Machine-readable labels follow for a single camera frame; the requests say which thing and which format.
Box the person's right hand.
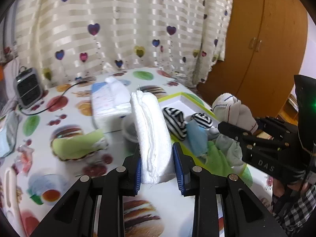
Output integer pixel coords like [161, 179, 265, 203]
[272, 179, 309, 211]

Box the blue wet wipes pack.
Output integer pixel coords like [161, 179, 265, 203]
[0, 111, 19, 158]

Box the blue face mask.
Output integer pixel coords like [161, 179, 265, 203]
[186, 120, 208, 157]

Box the green rimmed white tray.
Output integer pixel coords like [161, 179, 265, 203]
[158, 92, 253, 187]

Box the clear lidded container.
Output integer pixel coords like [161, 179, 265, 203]
[121, 115, 138, 143]

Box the wooden wardrobe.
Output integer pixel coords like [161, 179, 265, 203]
[198, 0, 308, 117]

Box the light green cloth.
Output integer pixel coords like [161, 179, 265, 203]
[201, 141, 233, 177]

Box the grey work glove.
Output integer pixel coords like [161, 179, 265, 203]
[207, 127, 220, 141]

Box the grey small heater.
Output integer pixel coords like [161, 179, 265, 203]
[13, 67, 43, 109]

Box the black heater cable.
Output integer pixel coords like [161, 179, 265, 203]
[18, 77, 97, 117]

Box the white curved plastic piece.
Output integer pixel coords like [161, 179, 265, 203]
[4, 167, 26, 236]

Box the white tissue pack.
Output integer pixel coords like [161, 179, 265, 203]
[90, 76, 132, 133]

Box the white towel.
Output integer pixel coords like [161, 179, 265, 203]
[130, 90, 175, 185]

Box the green towel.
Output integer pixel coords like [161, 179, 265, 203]
[50, 126, 108, 161]

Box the black white striped sock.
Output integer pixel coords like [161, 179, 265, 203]
[162, 107, 187, 141]

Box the heart patterned curtain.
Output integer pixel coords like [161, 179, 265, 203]
[1, 0, 233, 87]

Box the plaid sleeve forearm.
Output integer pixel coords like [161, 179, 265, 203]
[272, 185, 315, 236]

